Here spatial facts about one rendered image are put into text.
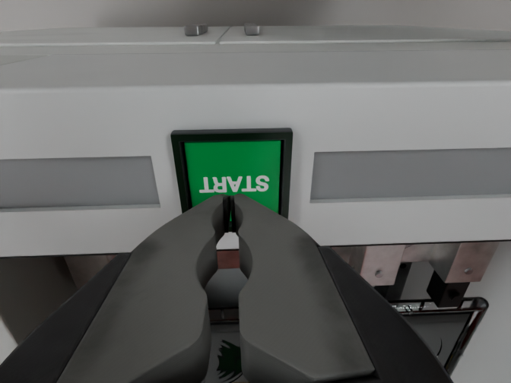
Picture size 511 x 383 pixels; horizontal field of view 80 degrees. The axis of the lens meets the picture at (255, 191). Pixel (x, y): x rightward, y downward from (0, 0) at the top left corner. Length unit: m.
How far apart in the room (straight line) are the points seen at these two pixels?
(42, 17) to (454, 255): 1.21
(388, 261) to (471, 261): 0.07
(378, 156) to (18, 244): 0.20
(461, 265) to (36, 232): 0.32
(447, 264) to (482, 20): 1.10
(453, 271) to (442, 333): 0.10
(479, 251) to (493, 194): 0.11
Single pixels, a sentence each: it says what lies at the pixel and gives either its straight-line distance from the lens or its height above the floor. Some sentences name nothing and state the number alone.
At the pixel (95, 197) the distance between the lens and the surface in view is 0.18.
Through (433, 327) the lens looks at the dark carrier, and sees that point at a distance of 0.40.
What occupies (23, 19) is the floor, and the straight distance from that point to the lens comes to 1.28.
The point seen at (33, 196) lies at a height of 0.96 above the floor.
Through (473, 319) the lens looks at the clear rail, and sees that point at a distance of 0.41.
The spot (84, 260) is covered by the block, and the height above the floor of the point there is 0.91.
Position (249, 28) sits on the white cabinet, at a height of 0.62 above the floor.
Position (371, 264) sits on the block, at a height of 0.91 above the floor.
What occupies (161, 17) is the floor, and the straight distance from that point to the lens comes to 1.13.
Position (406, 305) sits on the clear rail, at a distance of 0.36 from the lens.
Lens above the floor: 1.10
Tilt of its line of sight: 60 degrees down
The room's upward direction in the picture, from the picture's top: 175 degrees clockwise
